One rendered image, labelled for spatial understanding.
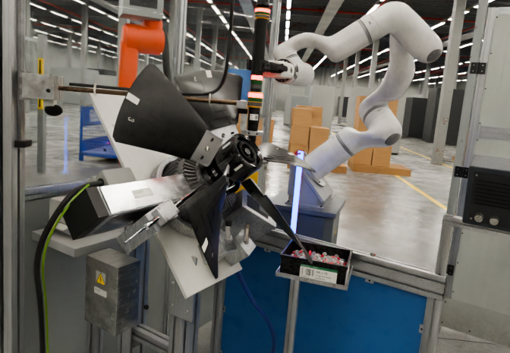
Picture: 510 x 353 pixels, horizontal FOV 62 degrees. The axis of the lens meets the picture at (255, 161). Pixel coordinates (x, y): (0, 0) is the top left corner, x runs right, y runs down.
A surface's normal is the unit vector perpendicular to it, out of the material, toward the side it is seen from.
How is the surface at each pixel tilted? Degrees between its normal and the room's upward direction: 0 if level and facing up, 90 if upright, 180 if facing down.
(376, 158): 90
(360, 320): 90
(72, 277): 90
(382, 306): 90
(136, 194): 50
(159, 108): 80
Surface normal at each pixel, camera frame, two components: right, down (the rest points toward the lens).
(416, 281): -0.54, 0.08
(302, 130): -0.08, 0.14
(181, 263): 0.69, -0.52
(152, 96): 0.59, -0.08
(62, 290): 0.84, 0.15
